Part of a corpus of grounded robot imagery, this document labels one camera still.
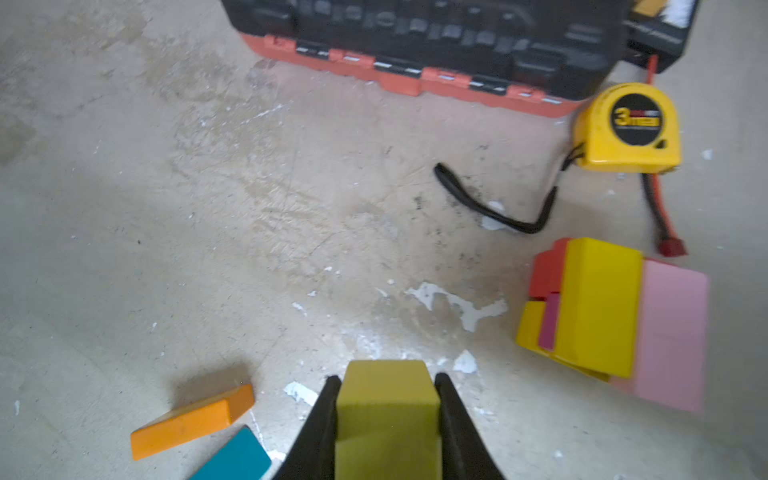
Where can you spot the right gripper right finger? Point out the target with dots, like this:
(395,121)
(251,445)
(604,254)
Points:
(464,455)

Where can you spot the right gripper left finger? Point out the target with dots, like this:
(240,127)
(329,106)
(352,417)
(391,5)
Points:
(312,456)

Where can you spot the lime cube block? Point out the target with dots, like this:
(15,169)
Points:
(388,422)

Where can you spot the yellow arch block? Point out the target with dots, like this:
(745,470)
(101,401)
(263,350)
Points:
(527,337)

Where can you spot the magenta block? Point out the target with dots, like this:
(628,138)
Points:
(548,329)

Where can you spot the red arch block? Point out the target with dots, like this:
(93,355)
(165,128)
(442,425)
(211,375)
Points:
(548,269)

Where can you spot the yellow rectangular block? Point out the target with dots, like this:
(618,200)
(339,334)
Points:
(598,309)

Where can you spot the light pink block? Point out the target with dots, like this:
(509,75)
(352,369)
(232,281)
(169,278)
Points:
(671,342)

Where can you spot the teal block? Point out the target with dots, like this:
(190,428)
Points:
(241,458)

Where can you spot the orange bar block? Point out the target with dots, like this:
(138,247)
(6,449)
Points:
(185,424)

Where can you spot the yellow tape measure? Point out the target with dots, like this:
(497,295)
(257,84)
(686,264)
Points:
(628,128)

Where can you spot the black tool case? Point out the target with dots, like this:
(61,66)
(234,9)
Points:
(544,58)

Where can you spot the small black bit holder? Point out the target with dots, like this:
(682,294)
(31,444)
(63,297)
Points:
(658,28)

